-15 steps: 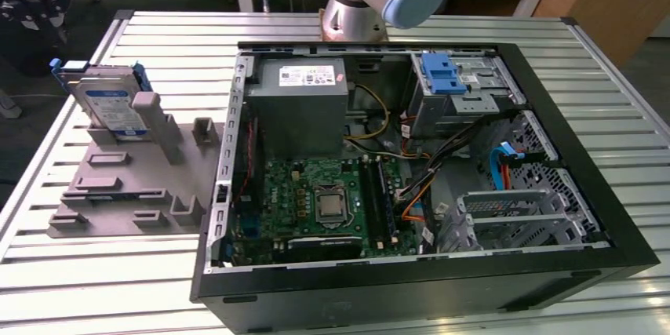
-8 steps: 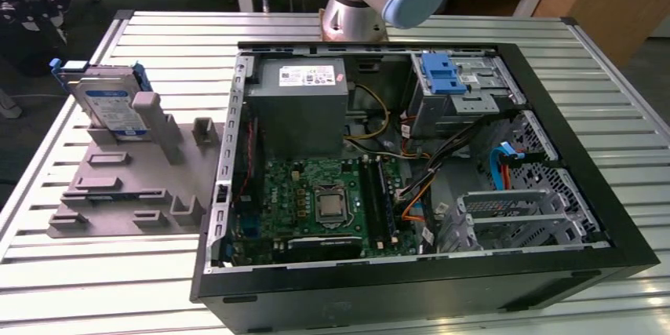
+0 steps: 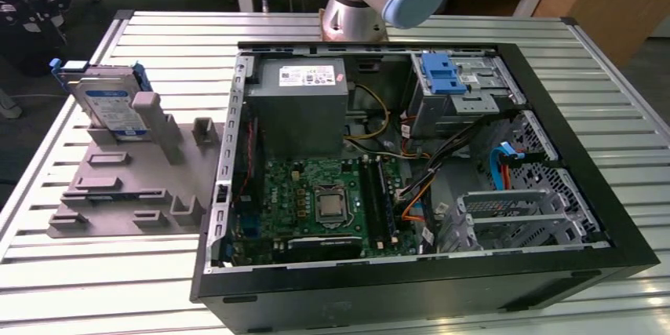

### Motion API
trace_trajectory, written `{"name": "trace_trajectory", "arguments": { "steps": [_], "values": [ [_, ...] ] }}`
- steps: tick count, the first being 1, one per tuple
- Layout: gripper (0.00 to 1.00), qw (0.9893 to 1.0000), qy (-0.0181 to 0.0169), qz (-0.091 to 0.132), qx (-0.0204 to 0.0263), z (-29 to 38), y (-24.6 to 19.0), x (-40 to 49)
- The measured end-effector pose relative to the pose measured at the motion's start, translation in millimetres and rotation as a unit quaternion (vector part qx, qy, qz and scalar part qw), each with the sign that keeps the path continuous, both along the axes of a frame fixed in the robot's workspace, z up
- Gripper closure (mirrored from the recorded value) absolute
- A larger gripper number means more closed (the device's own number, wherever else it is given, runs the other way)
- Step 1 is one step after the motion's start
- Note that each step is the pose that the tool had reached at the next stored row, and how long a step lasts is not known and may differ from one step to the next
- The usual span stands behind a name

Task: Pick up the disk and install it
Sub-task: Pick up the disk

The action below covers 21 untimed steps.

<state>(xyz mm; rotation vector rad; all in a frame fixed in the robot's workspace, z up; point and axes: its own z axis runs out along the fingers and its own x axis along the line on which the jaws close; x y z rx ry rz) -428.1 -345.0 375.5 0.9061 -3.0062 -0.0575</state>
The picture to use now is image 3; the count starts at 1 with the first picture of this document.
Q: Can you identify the silver CPU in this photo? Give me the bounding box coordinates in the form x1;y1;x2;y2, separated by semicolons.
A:
314;192;346;217

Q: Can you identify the wooden cabinet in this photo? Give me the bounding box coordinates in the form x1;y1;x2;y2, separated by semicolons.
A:
532;0;670;69

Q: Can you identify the grey white wire bundle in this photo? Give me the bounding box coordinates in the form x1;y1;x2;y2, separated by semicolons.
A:
341;145;435;162

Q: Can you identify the grey chair leg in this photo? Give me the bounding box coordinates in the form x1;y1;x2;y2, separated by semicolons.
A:
0;87;22;119

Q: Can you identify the black open PC case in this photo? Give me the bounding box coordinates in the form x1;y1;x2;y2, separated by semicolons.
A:
188;40;661;332

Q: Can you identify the blue flat wire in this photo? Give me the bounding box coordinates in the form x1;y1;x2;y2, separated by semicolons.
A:
491;141;527;195

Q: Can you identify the orange wire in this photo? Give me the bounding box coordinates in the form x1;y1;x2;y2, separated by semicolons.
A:
400;197;425;222

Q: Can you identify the CPU socket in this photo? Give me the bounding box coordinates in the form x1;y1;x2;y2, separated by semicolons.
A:
310;184;352;230

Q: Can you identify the black graphics card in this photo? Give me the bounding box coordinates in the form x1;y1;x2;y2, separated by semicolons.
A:
284;235;362;262

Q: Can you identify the hard disk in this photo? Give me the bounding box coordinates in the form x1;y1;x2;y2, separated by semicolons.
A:
49;59;153;142

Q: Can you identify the metal disk bay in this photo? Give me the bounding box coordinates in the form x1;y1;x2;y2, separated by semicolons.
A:
439;188;600;253

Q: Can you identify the grey parts rack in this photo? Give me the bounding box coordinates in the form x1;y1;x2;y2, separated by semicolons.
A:
46;91;226;239

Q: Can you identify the black wire bundle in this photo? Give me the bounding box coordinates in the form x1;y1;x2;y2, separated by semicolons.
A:
396;109;524;205

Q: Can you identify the green motherboard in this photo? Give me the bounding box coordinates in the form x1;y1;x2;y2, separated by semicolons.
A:
229;156;435;264

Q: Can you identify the blue plastic drive latch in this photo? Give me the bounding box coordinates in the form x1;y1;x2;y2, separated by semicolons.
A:
420;53;465;96

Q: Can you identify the metal optical drive cage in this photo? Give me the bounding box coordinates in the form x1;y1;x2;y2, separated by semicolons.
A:
405;51;528;140

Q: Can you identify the yellow wire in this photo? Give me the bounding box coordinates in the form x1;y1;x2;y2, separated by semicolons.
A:
344;82;390;140

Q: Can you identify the grey power supply unit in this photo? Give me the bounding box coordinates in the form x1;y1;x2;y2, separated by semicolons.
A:
245;56;350;159

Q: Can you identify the black RAM slot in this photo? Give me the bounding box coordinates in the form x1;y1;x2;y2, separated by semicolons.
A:
376;156;397;244
364;156;381;245

